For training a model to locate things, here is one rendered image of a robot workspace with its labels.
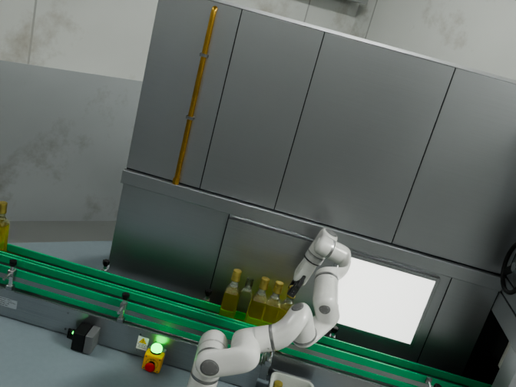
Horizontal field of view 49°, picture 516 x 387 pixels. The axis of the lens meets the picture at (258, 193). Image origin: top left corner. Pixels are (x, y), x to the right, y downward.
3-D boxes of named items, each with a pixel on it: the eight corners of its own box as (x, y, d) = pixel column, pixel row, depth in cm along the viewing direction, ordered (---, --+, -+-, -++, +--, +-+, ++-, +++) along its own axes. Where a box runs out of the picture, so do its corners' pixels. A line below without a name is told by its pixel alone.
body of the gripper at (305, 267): (306, 247, 226) (292, 269, 230) (305, 257, 216) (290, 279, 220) (322, 256, 226) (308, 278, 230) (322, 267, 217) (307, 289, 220)
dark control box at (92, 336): (97, 345, 227) (100, 327, 224) (89, 355, 219) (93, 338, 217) (77, 339, 227) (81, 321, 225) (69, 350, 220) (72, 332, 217)
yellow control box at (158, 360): (163, 364, 226) (167, 348, 224) (157, 375, 219) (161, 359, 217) (146, 359, 226) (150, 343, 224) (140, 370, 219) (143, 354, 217)
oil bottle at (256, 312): (256, 335, 238) (269, 292, 232) (254, 342, 233) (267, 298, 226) (243, 332, 239) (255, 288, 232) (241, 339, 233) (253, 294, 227)
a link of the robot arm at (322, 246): (344, 249, 208) (322, 238, 206) (329, 272, 211) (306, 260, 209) (338, 232, 222) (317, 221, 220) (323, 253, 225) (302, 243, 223)
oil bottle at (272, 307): (269, 339, 238) (282, 296, 232) (267, 346, 233) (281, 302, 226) (256, 335, 238) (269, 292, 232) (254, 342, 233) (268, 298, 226)
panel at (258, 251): (411, 345, 244) (439, 276, 234) (412, 348, 242) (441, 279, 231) (211, 286, 247) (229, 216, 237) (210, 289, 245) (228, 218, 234)
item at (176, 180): (180, 183, 235) (219, 6, 213) (178, 186, 233) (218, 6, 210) (173, 181, 236) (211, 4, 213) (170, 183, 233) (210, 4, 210)
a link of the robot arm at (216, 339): (220, 368, 194) (232, 329, 189) (216, 393, 181) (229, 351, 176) (193, 362, 193) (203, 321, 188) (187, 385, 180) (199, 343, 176)
